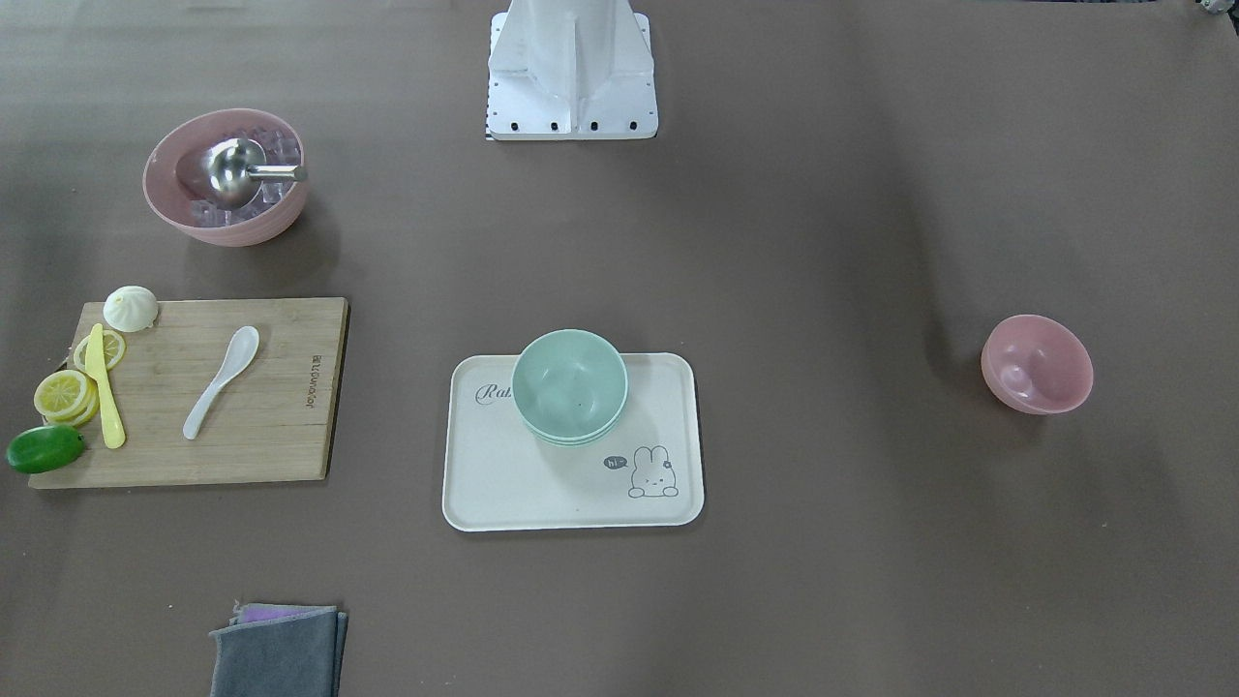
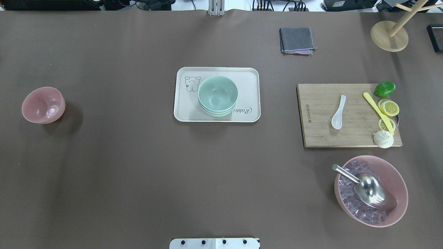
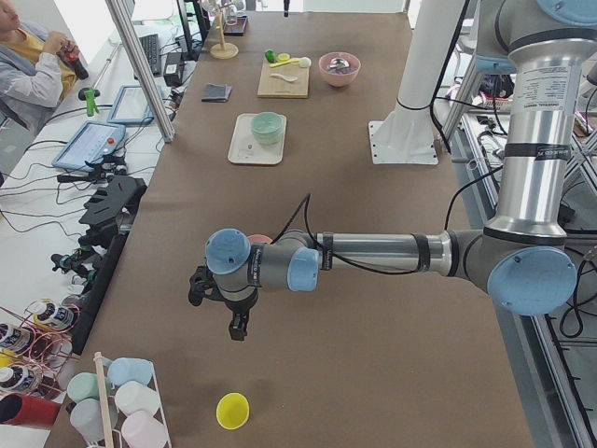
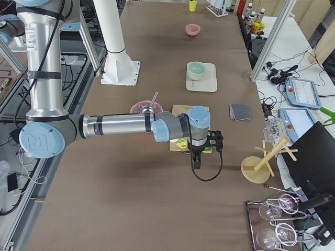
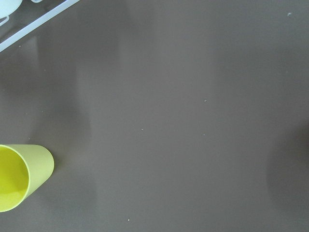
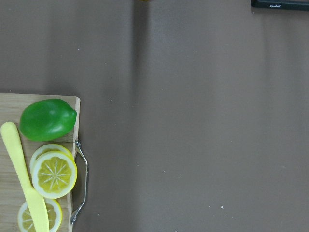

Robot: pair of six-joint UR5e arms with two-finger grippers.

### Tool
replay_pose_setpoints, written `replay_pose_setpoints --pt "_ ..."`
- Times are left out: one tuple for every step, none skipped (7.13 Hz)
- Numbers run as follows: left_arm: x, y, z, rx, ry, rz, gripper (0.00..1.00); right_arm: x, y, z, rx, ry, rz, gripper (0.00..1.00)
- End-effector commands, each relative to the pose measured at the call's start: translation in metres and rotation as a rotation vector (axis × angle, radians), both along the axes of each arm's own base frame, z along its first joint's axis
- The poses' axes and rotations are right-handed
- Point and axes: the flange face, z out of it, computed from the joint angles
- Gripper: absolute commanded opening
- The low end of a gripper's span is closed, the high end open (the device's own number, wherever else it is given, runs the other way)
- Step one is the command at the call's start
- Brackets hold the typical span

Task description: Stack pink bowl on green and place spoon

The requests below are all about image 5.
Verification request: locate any yellow plastic cup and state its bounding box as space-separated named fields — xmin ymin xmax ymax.
xmin=0 ymin=145 xmax=55 ymax=212

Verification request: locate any pale white cup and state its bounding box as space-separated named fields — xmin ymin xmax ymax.
xmin=0 ymin=0 xmax=22 ymax=18

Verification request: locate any white wire cup rack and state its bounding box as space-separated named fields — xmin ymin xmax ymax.
xmin=0 ymin=0 xmax=78 ymax=51

